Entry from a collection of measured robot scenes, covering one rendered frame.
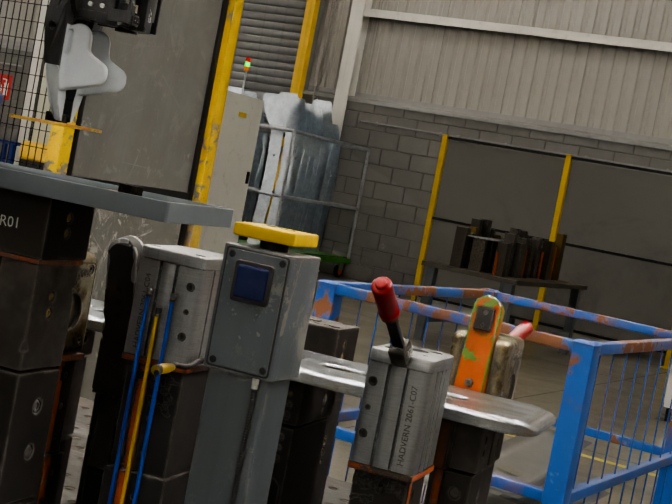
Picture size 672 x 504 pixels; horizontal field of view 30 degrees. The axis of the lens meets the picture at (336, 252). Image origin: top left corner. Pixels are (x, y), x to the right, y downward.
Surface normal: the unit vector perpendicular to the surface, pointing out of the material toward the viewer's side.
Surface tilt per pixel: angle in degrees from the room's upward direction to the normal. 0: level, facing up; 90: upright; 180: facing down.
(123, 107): 91
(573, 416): 90
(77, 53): 89
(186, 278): 90
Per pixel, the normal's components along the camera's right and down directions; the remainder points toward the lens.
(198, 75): 0.89, 0.19
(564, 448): -0.49, -0.04
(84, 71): -0.22, 0.00
